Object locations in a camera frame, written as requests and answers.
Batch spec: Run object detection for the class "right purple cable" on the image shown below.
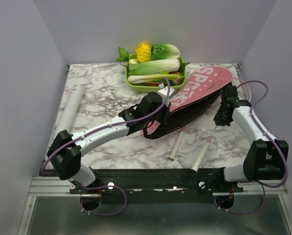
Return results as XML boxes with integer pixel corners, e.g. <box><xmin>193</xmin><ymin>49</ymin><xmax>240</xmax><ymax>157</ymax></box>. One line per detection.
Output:
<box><xmin>214</xmin><ymin>79</ymin><xmax>290</xmax><ymax>213</ymax></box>

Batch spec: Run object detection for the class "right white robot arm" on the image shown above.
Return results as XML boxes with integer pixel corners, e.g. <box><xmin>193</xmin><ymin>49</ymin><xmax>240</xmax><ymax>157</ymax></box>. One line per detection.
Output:
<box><xmin>214</xmin><ymin>84</ymin><xmax>289</xmax><ymax>185</ymax></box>

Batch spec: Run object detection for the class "pink racket bag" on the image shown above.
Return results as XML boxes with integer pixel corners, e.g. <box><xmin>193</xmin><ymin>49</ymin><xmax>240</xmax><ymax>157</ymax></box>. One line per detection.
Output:
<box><xmin>141</xmin><ymin>66</ymin><xmax>233</xmax><ymax>140</ymax></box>

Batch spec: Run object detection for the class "white shuttlecock tube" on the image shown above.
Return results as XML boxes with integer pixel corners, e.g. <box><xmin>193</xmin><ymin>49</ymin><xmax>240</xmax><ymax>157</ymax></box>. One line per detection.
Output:
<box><xmin>54</xmin><ymin>85</ymin><xmax>85</xmax><ymax>136</ymax></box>

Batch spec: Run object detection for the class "green vegetable basket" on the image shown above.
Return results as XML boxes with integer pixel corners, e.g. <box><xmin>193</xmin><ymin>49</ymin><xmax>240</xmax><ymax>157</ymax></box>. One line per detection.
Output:
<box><xmin>125</xmin><ymin>54</ymin><xmax>189</xmax><ymax>92</ymax></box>

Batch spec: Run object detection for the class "dark green lettuce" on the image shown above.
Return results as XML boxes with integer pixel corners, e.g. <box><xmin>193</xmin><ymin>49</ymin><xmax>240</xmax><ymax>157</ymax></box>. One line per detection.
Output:
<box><xmin>151</xmin><ymin>44</ymin><xmax>180</xmax><ymax>60</ymax></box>

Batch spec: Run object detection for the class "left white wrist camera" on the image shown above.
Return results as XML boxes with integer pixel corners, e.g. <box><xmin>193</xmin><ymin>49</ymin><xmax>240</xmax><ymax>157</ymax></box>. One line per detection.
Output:
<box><xmin>157</xmin><ymin>83</ymin><xmax>175</xmax><ymax>100</ymax></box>

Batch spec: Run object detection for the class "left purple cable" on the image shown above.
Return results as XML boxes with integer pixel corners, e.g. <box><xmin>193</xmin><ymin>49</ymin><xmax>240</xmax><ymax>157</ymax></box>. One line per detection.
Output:
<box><xmin>40</xmin><ymin>77</ymin><xmax>171</xmax><ymax>216</ymax></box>

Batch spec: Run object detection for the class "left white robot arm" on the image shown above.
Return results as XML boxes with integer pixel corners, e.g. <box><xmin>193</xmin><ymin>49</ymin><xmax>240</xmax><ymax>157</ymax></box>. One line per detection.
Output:
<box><xmin>46</xmin><ymin>88</ymin><xmax>171</xmax><ymax>186</ymax></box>

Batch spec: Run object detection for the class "yellow leafy vegetable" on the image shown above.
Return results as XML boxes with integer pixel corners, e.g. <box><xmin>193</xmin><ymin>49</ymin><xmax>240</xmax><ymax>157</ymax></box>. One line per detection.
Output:
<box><xmin>135</xmin><ymin>43</ymin><xmax>152</xmax><ymax>63</ymax></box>

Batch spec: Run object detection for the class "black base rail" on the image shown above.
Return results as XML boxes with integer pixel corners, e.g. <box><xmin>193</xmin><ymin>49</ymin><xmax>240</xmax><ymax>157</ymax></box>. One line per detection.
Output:
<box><xmin>66</xmin><ymin>168</ymin><xmax>246</xmax><ymax>209</ymax></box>

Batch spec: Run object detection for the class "white green napa cabbage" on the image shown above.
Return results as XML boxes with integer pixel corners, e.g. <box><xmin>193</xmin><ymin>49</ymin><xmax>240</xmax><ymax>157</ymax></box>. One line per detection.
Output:
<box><xmin>128</xmin><ymin>59</ymin><xmax>180</xmax><ymax>76</ymax></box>

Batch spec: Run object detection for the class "white green celery stalk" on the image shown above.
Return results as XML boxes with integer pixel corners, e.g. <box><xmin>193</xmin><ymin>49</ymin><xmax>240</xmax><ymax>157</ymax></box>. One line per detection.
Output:
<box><xmin>127</xmin><ymin>73</ymin><xmax>184</xmax><ymax>85</ymax></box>

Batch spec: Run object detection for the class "purple cable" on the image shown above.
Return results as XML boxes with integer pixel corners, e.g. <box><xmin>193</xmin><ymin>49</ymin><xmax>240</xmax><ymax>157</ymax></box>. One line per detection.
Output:
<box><xmin>214</xmin><ymin>79</ymin><xmax>290</xmax><ymax>213</ymax></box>
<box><xmin>40</xmin><ymin>77</ymin><xmax>171</xmax><ymax>216</ymax></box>

